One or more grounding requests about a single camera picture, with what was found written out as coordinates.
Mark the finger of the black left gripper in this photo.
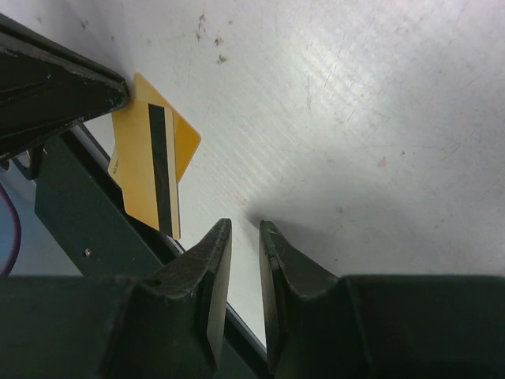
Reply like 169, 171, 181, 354
1, 16, 129, 160

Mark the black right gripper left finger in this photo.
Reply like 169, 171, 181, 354
133, 219, 232, 378

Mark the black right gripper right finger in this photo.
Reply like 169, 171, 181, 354
260, 221, 371, 378

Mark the gold card with black stripe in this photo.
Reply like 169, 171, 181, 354
112, 100, 181, 239

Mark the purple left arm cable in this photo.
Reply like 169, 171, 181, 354
0, 185, 21, 277

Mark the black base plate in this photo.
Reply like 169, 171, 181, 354
35, 126, 268, 378

